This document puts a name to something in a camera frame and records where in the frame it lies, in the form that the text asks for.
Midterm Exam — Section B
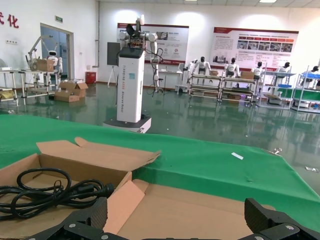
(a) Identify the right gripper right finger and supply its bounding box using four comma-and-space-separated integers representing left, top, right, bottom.
239, 197, 320, 240

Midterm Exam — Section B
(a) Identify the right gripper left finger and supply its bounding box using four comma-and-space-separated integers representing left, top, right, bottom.
24, 196, 119, 240

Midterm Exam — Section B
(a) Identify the black power cable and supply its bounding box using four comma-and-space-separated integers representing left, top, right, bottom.
0, 168, 116, 221

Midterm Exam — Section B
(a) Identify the torn-edged open cardboard box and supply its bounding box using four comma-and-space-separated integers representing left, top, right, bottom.
0, 136, 162, 240

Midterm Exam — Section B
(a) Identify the open box with round hole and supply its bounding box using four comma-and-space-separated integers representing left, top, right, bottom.
102, 178, 276, 240

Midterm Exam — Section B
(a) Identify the closed flat cardboard box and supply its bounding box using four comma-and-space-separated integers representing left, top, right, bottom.
53, 89, 81, 103

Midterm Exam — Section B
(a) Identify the open cardboard box on floor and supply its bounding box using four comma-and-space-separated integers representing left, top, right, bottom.
58, 79, 89, 99

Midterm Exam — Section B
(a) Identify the green table cloth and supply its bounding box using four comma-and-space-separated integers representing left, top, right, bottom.
0, 113, 320, 240

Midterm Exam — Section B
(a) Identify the dark shelf rack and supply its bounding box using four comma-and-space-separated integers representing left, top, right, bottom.
188, 73, 224, 102
220, 76, 258, 104

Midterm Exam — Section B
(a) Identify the white tower wheeled robot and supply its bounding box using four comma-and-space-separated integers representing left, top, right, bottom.
102, 14, 166, 134

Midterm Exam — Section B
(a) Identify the shelf rack with green panel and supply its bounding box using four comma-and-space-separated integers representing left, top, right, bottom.
291, 66, 320, 113

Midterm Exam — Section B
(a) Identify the red bin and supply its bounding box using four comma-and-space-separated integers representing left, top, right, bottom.
85, 71, 98, 85

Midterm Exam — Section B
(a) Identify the grey shelf rack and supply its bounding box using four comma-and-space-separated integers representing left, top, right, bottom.
257, 66, 297, 110

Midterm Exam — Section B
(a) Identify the white humanoid robot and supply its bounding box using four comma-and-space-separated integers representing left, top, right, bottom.
305, 65, 320, 89
275, 61, 292, 75
223, 57, 242, 77
187, 56, 212, 76
251, 60, 266, 81

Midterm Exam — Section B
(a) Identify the white pipe rack table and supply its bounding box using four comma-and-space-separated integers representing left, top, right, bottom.
0, 69, 61, 107

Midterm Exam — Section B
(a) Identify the black display on stand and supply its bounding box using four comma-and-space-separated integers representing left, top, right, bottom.
106, 41, 123, 89

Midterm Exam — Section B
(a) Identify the grey glass doorway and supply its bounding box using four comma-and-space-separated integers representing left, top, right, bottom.
39, 22, 75, 85

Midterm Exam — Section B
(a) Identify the small round-headed white robot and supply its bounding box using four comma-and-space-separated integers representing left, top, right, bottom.
46, 49, 64, 81

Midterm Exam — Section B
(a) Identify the wide red white poster board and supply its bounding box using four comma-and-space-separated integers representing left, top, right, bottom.
211, 26, 300, 69

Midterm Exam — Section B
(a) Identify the white wall pipe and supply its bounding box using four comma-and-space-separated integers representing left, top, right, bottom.
94, 0, 102, 69

